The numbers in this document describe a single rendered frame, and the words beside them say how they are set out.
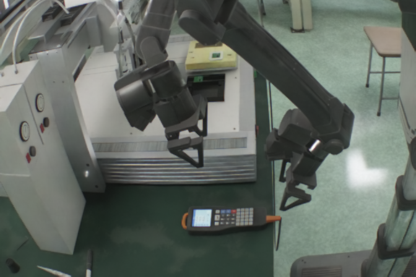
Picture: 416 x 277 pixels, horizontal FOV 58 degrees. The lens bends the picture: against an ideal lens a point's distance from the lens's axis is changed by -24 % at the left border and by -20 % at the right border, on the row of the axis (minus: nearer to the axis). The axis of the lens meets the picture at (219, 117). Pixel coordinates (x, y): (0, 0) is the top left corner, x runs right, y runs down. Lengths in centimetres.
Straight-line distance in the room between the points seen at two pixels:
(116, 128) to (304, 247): 105
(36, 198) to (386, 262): 95
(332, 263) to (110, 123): 92
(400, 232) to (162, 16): 78
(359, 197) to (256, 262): 126
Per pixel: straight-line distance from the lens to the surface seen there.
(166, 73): 84
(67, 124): 116
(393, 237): 116
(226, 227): 109
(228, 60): 147
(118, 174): 126
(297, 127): 90
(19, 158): 94
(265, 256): 106
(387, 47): 260
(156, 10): 83
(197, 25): 66
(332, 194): 224
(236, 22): 69
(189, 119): 88
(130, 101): 86
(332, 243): 203
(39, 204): 102
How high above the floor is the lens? 160
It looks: 35 degrees down
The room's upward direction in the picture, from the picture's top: 7 degrees counter-clockwise
